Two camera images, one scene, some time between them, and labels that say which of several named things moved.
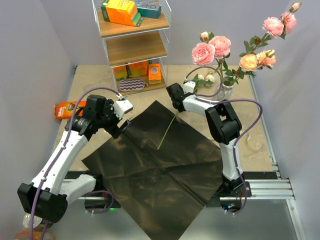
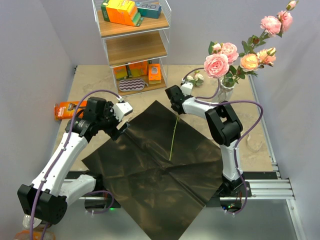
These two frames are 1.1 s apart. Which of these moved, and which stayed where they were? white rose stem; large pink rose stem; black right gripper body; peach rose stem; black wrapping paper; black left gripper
Moved: large pink rose stem; white rose stem
Stayed: peach rose stem; black right gripper body; black wrapping paper; black left gripper
